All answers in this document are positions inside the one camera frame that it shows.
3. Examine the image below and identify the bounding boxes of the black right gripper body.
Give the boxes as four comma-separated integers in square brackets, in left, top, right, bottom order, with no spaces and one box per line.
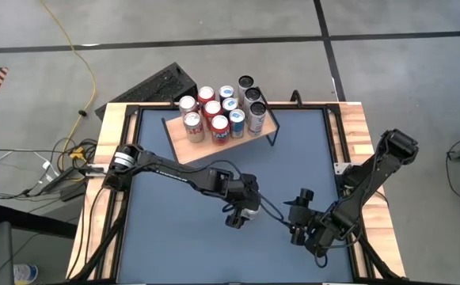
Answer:
[287,188,328,247]

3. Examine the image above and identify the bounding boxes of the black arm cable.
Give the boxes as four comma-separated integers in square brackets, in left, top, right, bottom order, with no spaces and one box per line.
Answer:
[314,229,363,269]
[197,159,287,223]

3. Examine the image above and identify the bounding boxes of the white Celsius Peach Vibe can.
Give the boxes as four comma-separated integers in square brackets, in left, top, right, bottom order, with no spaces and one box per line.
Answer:
[247,101,269,138]
[243,87,263,106]

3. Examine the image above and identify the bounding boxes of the wooden shelf black metal legs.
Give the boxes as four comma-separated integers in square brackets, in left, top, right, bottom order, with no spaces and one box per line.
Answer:
[161,85,282,165]

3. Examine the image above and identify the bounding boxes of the black table frame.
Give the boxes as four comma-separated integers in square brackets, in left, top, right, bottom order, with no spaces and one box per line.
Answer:
[69,89,409,285]

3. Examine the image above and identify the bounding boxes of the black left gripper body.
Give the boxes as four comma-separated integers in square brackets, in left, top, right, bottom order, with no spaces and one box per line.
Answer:
[223,173,262,230]

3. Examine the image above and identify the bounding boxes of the black perforated case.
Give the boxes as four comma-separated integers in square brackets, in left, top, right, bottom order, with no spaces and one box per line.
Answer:
[94,62,200,121]

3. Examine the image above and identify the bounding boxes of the yellow cable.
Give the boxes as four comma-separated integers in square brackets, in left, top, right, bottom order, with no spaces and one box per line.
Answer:
[38,0,98,183]

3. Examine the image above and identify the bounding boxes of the white blue container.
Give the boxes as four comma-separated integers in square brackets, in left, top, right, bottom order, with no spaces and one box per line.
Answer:
[13,264,40,285]

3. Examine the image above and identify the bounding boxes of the white Celsius can palm print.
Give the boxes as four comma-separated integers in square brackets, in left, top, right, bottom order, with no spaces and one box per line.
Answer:
[237,74,256,94]

